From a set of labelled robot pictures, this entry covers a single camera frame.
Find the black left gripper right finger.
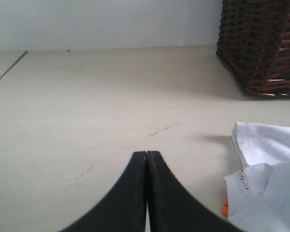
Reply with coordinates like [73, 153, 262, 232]
[146, 151, 237, 232]

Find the orange garment tag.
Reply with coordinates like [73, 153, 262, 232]
[221, 202, 229, 216]

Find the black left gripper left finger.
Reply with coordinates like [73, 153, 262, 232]
[62, 151, 147, 232]

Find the white t-shirt with red lettering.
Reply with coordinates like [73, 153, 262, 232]
[224, 122, 290, 232]

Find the brown wicker basket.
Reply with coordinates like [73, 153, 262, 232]
[216, 0, 290, 99]

